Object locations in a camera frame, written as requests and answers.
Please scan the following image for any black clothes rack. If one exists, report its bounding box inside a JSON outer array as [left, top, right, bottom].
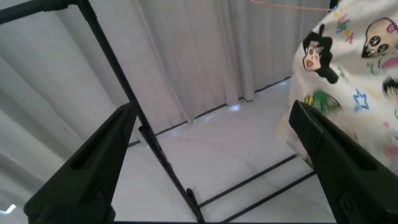
[[0, 0, 340, 223]]

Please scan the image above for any cream printed garment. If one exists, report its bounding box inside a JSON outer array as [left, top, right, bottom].
[[276, 0, 398, 175]]

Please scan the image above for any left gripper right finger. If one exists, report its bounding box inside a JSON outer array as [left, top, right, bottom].
[[288, 99, 398, 224]]

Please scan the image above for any white curtain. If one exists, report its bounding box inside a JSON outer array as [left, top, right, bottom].
[[0, 0, 333, 206]]

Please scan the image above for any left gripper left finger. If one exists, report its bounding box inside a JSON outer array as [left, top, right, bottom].
[[23, 101, 139, 224]]

